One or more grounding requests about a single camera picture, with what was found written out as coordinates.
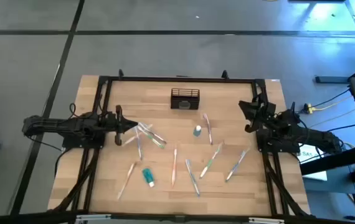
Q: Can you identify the yellow power cable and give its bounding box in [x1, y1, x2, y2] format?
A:
[314, 95, 353, 112]

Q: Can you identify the silver frame bracket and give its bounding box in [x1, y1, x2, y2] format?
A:
[248, 217, 286, 224]
[75, 213, 112, 223]

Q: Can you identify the black gantry crossbeam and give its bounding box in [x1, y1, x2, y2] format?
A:
[0, 210, 355, 224]

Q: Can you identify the black floor cable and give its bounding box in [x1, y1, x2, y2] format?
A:
[326, 122, 355, 133]
[313, 88, 352, 108]

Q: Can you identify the black floor bar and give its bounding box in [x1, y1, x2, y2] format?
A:
[315, 75, 351, 84]

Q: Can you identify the white paper sign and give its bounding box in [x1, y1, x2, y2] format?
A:
[297, 141, 328, 182]

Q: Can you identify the white cable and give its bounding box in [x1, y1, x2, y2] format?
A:
[308, 96, 355, 129]

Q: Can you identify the black base cable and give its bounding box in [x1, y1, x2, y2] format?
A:
[54, 147, 69, 180]

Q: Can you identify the black side beam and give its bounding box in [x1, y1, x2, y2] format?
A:
[300, 142, 355, 175]

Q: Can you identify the black wire caddy basket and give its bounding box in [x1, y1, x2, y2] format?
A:
[170, 88, 201, 110]

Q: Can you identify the green white toothbrush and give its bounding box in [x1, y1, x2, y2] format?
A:
[137, 124, 166, 150]
[199, 142, 224, 179]

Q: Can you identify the black aluminium table frame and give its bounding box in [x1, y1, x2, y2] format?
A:
[48, 75, 314, 218]

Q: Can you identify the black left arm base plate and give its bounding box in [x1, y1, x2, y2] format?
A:
[61, 123, 107, 149]

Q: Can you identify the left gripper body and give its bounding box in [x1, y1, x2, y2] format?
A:
[104, 112, 118, 135]

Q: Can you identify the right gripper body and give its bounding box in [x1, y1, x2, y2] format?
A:
[257, 98, 278, 125]

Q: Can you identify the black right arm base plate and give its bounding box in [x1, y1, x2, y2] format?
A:
[256, 129, 301, 154]

